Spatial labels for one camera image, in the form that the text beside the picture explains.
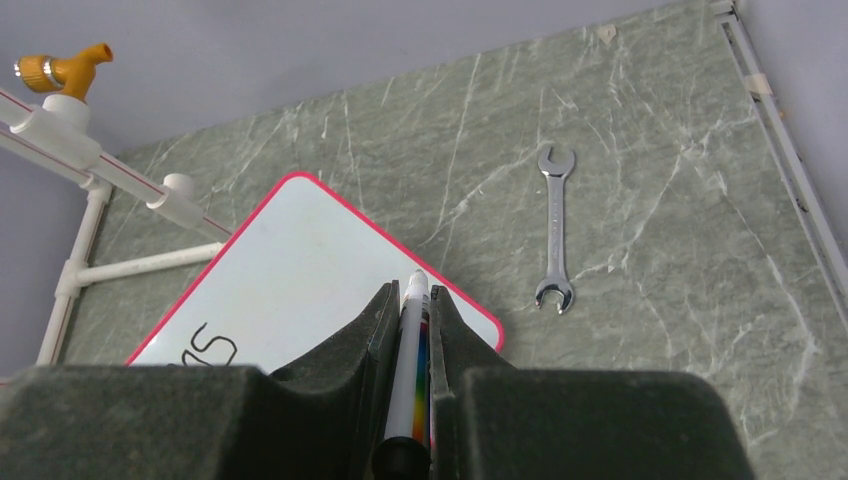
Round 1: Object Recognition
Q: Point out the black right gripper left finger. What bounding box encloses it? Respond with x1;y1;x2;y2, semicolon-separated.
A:
1;282;400;479

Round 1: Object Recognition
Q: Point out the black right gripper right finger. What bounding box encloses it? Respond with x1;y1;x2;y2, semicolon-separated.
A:
430;286;755;479

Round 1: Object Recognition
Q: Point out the black whiteboard marker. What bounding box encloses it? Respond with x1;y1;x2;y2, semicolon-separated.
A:
372;270;431;479

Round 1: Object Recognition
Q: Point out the red framed whiteboard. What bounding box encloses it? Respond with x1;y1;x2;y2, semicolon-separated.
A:
124;171;506;369

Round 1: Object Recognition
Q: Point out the silver combination wrench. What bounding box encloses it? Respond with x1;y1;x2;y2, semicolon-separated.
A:
534;146;576;315

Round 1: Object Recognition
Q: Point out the white slanted corner pipe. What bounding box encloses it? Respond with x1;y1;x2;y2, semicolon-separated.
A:
35;186;222;365

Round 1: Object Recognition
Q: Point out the white vertical pvc pipe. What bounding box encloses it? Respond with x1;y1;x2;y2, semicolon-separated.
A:
1;90;231;243

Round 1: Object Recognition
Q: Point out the orange pipe clamp knob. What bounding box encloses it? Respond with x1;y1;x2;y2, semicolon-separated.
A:
14;43;114;103

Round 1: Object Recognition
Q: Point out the aluminium frame rail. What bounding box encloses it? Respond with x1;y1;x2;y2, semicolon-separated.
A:
709;1;847;303

